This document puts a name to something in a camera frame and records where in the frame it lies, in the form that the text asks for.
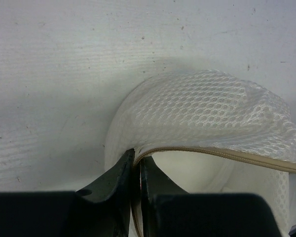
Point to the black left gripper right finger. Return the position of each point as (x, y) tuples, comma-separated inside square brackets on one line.
[(158, 193)]

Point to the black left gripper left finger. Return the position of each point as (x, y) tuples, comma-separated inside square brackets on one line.
[(104, 204)]

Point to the white mesh laundry bag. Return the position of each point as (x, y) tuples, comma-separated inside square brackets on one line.
[(213, 133)]

